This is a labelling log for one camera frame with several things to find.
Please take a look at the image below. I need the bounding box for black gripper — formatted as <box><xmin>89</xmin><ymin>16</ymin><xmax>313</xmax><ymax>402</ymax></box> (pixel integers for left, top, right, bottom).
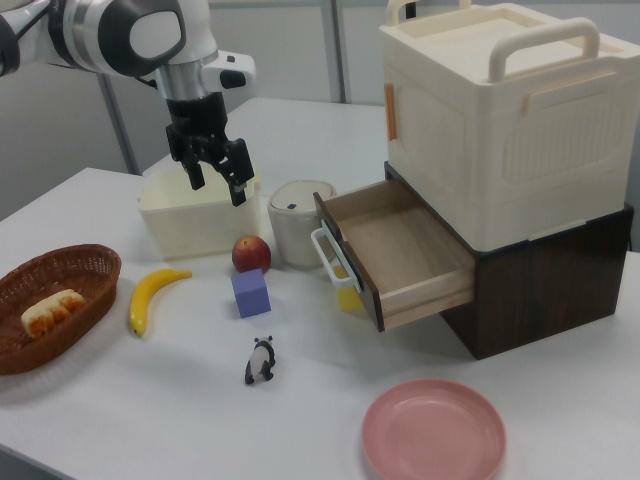
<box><xmin>165</xmin><ymin>93</ymin><xmax>255</xmax><ymax>207</ymax></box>

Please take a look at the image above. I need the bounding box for black white panda toy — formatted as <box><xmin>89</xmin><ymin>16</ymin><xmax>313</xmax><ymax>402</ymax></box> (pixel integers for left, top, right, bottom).
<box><xmin>243</xmin><ymin>335</ymin><xmax>277</xmax><ymax>386</ymax></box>

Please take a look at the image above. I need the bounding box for toy bread loaf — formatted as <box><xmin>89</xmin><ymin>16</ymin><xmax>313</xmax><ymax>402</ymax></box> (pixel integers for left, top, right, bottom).
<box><xmin>20</xmin><ymin>287</ymin><xmax>87</xmax><ymax>341</ymax></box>

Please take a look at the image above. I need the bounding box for cream open plastic bin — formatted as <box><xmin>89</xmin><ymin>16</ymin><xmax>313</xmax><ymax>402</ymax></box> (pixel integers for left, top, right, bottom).
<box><xmin>136</xmin><ymin>167</ymin><xmax>263</xmax><ymax>260</ymax></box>

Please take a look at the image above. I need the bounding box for red apple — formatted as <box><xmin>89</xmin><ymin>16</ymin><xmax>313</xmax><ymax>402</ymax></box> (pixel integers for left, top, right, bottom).
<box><xmin>231</xmin><ymin>234</ymin><xmax>273</xmax><ymax>274</ymax></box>

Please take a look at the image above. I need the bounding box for white lidded canister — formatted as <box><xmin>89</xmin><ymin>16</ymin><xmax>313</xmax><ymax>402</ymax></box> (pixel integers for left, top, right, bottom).
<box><xmin>267</xmin><ymin>178</ymin><xmax>338</xmax><ymax>269</ymax></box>

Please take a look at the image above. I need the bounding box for purple cube block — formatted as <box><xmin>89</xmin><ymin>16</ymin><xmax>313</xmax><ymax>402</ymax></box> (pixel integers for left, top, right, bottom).
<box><xmin>230</xmin><ymin>267</ymin><xmax>273</xmax><ymax>320</ymax></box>

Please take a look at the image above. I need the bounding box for yellow banana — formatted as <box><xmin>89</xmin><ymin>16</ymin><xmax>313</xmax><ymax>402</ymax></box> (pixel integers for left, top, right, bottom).
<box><xmin>128</xmin><ymin>268</ymin><xmax>194</xmax><ymax>339</ymax></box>

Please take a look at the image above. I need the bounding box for brown wicker basket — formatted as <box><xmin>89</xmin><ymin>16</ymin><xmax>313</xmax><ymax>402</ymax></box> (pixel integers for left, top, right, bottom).
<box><xmin>0</xmin><ymin>243</ymin><xmax>123</xmax><ymax>377</ymax></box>

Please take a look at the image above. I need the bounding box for yellow block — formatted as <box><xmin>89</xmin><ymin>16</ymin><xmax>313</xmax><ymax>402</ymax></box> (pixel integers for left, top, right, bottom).
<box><xmin>331</xmin><ymin>264</ymin><xmax>366</xmax><ymax>315</ymax></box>

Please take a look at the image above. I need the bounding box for pink plate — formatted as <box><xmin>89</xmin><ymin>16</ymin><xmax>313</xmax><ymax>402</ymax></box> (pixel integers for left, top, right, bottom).
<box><xmin>360</xmin><ymin>378</ymin><xmax>508</xmax><ymax>480</ymax></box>

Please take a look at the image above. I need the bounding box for dark brown wooden cabinet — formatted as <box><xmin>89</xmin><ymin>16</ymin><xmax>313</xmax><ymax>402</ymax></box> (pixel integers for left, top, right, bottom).
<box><xmin>383</xmin><ymin>160</ymin><xmax>635</xmax><ymax>361</ymax></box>

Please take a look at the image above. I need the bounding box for wooden drawer with white handle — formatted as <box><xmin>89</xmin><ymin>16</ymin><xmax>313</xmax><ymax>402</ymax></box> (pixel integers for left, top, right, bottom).
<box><xmin>310</xmin><ymin>178</ymin><xmax>476</xmax><ymax>334</ymax></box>

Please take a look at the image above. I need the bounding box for cream storage box with handles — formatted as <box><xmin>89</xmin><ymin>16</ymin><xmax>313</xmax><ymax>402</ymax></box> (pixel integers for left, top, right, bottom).
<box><xmin>377</xmin><ymin>0</ymin><xmax>640</xmax><ymax>252</ymax></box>

